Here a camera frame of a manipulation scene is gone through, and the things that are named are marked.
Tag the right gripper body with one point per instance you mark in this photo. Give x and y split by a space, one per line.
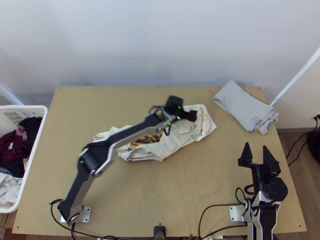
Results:
262 172

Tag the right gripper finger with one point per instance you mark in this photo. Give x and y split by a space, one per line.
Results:
247 156
270 160

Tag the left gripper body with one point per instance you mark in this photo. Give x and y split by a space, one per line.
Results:
191 115

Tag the white t-shirt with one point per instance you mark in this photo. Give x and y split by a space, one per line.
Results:
190 135

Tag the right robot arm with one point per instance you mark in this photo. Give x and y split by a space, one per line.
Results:
265 215

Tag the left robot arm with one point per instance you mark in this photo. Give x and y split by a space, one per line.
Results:
82 180

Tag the grey t-shirt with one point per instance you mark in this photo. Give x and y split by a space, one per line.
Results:
243 107

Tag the white laundry basket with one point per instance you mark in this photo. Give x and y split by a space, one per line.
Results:
35 140

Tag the heap of clothes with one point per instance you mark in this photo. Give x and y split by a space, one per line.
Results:
12 152

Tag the white wall socket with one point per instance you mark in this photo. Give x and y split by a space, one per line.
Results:
315 116

